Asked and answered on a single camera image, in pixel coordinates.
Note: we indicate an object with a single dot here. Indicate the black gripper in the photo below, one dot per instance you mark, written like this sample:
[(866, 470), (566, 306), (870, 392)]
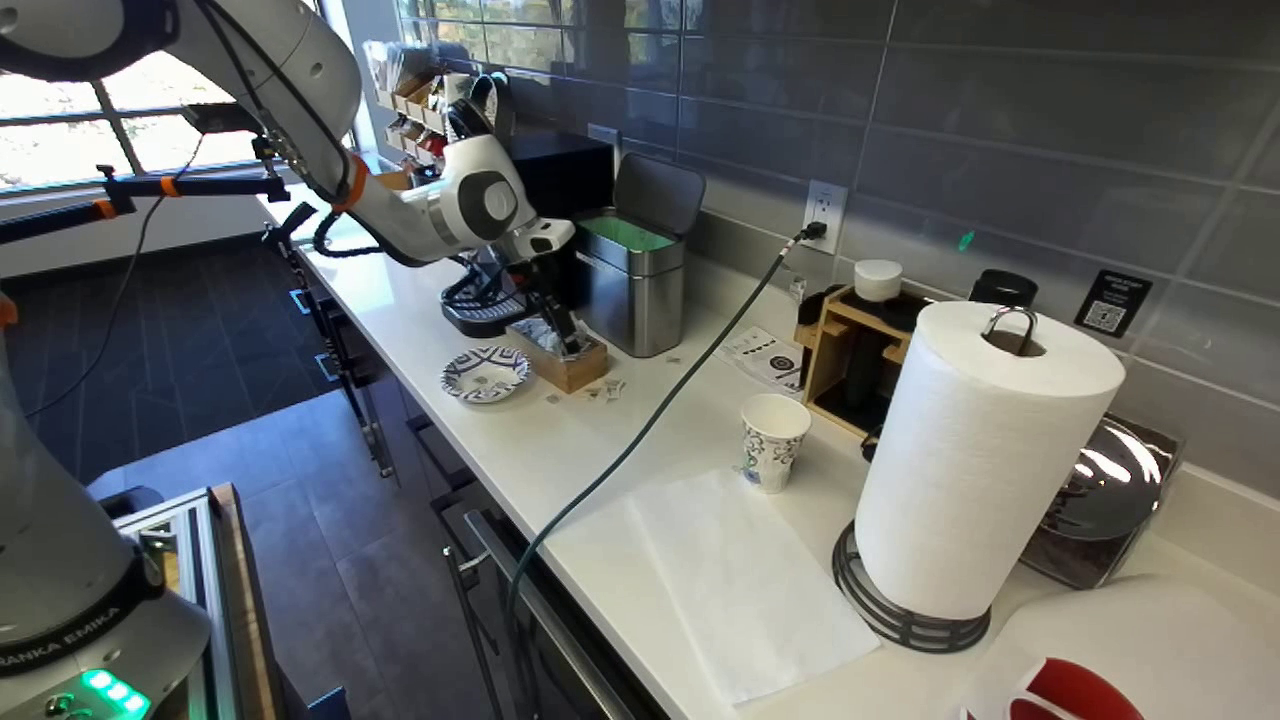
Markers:
[(547, 282)]

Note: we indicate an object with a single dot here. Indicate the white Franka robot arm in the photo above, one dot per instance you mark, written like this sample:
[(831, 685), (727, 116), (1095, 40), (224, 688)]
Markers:
[(280, 64)]

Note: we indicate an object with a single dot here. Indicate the blue patterned white paper plate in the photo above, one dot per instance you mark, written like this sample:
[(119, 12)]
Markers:
[(460, 379)]

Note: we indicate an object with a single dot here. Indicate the packet pile in wooden box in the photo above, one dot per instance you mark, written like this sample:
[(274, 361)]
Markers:
[(539, 334)]

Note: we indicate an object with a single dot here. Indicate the rectangular wooden box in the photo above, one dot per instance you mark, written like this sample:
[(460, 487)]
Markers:
[(583, 366)]

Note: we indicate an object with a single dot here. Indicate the white pepper packet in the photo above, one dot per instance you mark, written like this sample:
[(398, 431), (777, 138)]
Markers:
[(601, 388)]

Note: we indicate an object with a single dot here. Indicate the stainless steel lidded bin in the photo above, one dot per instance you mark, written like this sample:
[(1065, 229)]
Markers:
[(640, 295)]

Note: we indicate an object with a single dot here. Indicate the dark round appliance with grille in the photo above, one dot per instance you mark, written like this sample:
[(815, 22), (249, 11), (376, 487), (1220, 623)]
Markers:
[(483, 301)]

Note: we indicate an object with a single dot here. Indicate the black coffee machine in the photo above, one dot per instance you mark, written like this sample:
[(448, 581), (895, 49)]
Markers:
[(566, 175)]

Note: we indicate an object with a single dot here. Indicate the printed paper leaflet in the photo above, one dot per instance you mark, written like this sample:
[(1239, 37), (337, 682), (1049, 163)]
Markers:
[(764, 361)]

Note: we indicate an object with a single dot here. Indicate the white patterned paper cup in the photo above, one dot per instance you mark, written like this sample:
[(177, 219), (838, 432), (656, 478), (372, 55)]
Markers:
[(773, 440)]

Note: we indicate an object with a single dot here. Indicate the wooden countertop rack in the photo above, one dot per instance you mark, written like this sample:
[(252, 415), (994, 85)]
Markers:
[(844, 354)]

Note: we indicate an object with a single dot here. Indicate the white rectangular counter mat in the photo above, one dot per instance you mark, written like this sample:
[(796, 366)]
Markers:
[(745, 586)]

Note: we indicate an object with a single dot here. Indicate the small white jar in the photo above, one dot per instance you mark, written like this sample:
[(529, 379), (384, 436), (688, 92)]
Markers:
[(877, 282)]

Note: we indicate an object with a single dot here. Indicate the white paper towel roll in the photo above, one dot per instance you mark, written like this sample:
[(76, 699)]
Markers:
[(973, 453)]

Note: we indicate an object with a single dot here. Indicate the black QR code sign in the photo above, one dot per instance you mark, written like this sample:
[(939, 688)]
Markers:
[(1113, 301)]

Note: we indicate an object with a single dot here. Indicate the shiny chrome appliance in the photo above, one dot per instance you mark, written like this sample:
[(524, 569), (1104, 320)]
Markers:
[(1104, 500)]

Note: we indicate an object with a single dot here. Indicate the red and white object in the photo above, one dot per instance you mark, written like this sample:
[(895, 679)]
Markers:
[(1146, 667)]

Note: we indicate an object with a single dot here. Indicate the white wall outlet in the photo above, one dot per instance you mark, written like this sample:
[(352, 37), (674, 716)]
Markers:
[(827, 207)]

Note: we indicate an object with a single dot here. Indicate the black rail with orange clamps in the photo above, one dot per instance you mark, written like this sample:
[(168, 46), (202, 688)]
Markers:
[(163, 195)]

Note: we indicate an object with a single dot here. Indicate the aluminium frame cart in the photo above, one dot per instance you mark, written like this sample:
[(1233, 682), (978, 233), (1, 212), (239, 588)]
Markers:
[(202, 586)]

